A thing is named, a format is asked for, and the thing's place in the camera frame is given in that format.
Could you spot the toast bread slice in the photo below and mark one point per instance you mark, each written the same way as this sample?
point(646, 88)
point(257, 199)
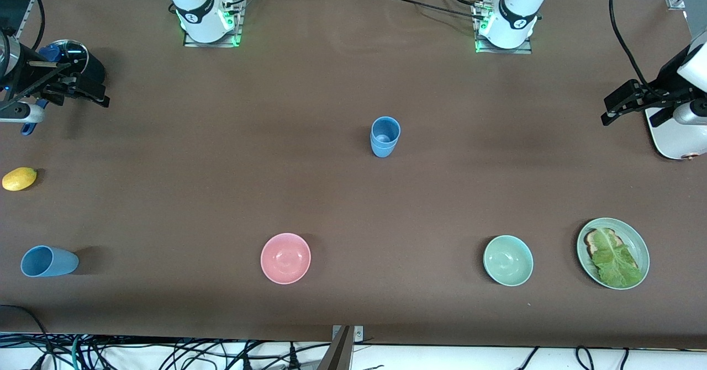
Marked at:
point(592, 243)

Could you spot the pale green bowl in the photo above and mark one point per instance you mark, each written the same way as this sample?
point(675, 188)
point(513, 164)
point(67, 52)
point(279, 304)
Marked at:
point(508, 260)

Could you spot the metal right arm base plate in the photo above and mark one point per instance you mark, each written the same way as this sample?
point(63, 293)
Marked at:
point(215, 43)

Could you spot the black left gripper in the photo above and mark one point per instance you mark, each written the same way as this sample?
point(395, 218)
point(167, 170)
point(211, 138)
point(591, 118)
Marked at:
point(656, 93)

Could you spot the pale green plate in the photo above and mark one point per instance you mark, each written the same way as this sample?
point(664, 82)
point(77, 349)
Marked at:
point(638, 243)

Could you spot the white toaster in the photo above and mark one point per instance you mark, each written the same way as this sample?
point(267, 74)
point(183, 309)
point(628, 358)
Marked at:
point(676, 143)

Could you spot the yellow lemon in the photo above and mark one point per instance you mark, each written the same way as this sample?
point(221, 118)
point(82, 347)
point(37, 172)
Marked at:
point(19, 179)

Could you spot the grey metal bracket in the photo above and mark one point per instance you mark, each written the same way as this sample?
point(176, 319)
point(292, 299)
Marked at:
point(359, 334)

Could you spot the blue plastic cup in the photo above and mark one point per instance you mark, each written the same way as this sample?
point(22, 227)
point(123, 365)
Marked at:
point(384, 152)
point(385, 130)
point(55, 262)

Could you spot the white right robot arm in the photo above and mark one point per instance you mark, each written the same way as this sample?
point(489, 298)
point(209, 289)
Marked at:
point(201, 32)

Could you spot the dark blue saucepan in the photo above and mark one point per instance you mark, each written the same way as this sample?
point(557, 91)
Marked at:
point(95, 72)

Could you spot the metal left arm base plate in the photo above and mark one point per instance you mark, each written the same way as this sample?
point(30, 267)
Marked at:
point(502, 50)

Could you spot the dark mount bar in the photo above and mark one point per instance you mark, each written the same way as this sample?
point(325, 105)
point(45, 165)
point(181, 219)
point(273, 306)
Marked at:
point(338, 356)

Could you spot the green lettuce leaf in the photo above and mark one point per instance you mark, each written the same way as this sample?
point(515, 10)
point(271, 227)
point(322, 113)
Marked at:
point(616, 262)

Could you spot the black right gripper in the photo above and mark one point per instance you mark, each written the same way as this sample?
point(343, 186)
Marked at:
point(26, 74)

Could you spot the glass lid with blue knob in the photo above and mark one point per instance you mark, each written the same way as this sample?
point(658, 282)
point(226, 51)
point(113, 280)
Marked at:
point(72, 55)

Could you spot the pink bowl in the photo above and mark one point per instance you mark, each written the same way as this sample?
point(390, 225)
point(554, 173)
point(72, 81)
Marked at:
point(285, 258)

